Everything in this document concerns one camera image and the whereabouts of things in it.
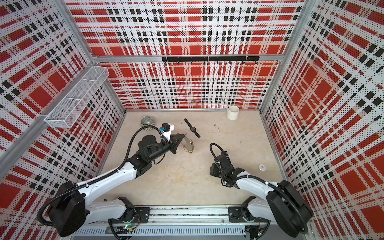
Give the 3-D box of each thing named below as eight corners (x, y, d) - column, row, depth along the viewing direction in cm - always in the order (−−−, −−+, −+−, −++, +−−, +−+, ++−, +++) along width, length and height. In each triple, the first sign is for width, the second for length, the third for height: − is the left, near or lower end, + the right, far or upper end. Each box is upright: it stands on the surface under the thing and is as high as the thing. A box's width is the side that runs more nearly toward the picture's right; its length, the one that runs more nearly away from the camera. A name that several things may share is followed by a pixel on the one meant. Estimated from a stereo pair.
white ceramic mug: (227, 120, 116) (228, 114, 111) (225, 110, 123) (227, 104, 118) (238, 120, 116) (240, 114, 111) (236, 110, 123) (238, 104, 118)
